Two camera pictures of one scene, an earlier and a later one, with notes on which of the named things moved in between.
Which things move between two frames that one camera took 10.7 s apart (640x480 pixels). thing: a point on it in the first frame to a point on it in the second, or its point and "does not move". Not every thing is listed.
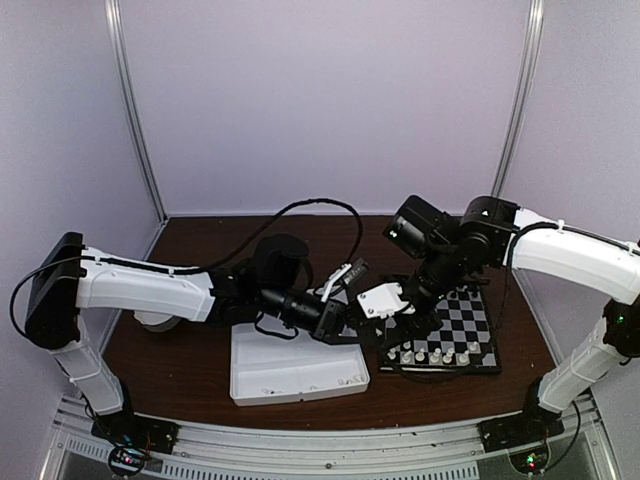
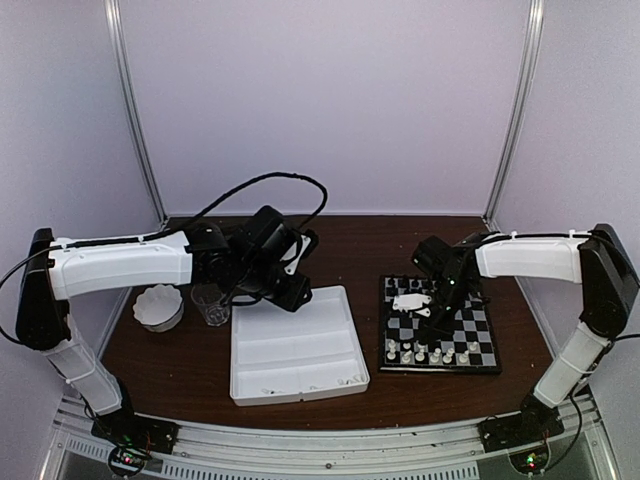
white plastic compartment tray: (267, 369) does not move
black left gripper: (333, 317) to (292, 299)
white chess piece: (448, 357) does not move
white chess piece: (435, 357) does not move
